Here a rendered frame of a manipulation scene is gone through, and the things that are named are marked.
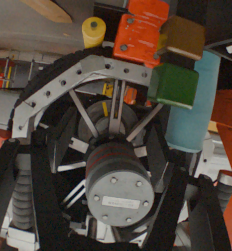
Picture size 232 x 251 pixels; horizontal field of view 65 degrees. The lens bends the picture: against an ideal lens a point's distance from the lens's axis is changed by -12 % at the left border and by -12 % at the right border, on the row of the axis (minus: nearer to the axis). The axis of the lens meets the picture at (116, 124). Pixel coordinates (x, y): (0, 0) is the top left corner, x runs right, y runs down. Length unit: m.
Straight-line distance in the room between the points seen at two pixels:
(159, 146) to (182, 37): 0.10
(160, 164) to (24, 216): 0.24
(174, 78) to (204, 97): 0.22
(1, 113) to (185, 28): 0.94
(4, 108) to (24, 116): 0.53
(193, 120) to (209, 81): 0.08
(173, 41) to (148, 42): 0.31
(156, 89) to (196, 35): 0.07
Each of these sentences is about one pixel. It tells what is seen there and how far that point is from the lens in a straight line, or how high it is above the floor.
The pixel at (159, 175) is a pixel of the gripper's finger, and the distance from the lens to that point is 0.16.
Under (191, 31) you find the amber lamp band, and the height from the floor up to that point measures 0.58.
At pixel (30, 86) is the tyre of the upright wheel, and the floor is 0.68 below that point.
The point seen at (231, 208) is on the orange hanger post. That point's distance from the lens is 0.81.
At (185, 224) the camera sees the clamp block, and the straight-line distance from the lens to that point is 0.48.
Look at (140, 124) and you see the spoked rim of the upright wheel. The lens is 0.61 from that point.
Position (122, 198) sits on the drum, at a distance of 0.39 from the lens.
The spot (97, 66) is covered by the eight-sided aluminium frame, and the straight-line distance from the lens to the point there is 0.48.
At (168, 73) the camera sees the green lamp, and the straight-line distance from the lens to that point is 0.19.
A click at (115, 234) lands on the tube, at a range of 0.53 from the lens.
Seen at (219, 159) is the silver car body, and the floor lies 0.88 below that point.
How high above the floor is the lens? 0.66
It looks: 8 degrees up
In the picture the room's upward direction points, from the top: 168 degrees counter-clockwise
